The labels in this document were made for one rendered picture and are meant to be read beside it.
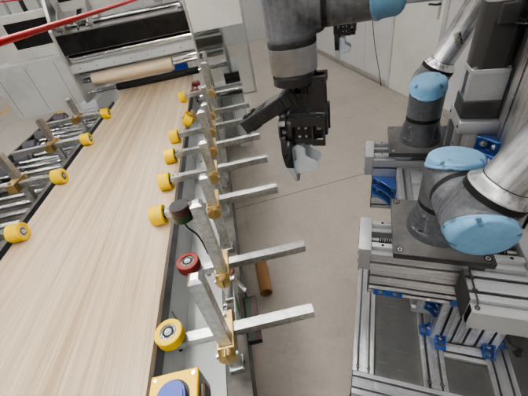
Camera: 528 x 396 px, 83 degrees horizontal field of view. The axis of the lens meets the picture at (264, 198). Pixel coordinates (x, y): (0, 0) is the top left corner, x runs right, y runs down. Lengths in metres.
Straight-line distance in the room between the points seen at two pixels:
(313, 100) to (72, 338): 0.94
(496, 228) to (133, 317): 0.93
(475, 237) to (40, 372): 1.10
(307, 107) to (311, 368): 1.48
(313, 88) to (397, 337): 1.35
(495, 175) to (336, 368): 1.35
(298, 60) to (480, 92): 0.59
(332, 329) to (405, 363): 0.44
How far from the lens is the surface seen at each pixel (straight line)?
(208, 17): 3.22
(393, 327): 1.67
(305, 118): 0.51
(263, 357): 1.84
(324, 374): 1.78
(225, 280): 1.04
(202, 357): 1.21
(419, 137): 1.25
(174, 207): 0.87
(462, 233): 0.66
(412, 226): 0.88
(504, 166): 0.65
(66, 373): 1.06
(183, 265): 1.07
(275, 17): 0.48
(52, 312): 1.23
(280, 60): 0.48
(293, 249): 1.08
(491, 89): 0.97
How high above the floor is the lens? 1.66
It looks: 38 degrees down
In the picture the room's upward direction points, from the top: 12 degrees counter-clockwise
